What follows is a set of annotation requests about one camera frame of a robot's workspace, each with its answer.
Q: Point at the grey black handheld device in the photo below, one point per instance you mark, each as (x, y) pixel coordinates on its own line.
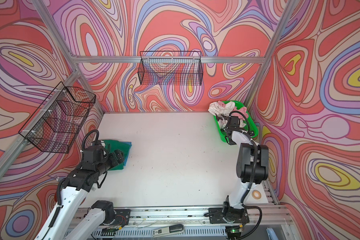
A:
(168, 231)

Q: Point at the white t shirt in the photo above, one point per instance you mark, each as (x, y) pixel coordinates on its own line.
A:
(221, 110)

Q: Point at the folded green t shirt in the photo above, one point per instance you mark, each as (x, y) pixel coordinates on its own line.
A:
(116, 147)

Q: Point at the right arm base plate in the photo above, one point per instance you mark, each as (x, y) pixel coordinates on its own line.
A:
(228, 216)

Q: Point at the back black wire basket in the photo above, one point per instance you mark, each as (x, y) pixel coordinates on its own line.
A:
(170, 68)

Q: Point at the folded blue t shirt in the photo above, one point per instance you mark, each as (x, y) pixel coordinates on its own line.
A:
(128, 156)

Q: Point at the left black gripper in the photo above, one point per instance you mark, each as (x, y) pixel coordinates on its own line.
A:
(115, 162)

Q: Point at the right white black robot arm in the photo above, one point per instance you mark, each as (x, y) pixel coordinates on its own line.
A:
(251, 168)

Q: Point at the tape roll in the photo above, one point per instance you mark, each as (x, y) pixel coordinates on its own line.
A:
(257, 195)

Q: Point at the left black wire basket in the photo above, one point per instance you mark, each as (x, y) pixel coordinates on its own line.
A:
(61, 121)

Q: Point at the black wire basket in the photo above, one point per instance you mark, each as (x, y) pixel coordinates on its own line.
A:
(61, 121)
(170, 68)

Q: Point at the green plastic basket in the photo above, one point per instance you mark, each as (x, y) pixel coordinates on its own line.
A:
(239, 106)

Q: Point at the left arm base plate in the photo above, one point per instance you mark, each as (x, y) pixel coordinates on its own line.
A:
(119, 217)

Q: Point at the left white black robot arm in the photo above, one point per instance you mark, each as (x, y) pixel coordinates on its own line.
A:
(72, 191)

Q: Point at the pink t shirt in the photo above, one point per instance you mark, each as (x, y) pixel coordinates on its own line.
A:
(243, 112)

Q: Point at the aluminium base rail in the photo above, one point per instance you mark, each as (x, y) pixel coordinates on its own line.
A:
(190, 216)

